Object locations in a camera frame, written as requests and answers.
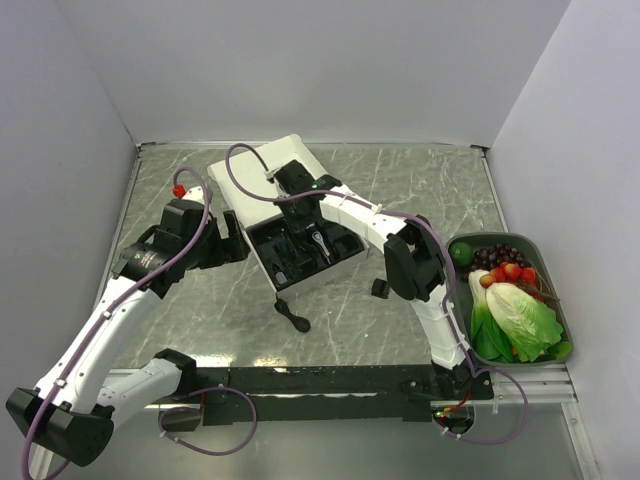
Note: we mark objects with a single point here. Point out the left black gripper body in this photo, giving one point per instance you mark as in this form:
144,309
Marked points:
210,250

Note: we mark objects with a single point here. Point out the black comb attachment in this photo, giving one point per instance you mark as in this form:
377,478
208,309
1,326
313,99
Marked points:
380,288

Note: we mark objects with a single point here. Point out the fake dark grapes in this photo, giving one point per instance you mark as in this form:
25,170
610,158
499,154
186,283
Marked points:
488,258

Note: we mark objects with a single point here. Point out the black silver hair clipper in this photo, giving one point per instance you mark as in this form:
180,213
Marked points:
318,239

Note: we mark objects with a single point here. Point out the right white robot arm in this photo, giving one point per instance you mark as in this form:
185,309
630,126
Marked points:
418,269

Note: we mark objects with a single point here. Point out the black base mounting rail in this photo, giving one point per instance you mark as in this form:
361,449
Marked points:
408,392

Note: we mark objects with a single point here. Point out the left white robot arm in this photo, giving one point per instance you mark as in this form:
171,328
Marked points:
71,411

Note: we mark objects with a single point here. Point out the fake green lettuce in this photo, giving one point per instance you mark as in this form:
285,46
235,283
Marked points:
509,325

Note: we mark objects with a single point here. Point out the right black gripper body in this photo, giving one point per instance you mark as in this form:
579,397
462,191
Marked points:
294,215

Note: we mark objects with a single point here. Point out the fake green lime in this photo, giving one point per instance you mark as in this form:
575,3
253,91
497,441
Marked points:
462,254

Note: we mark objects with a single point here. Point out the white hair clipper kit box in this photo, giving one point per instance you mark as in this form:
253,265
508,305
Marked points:
294,245

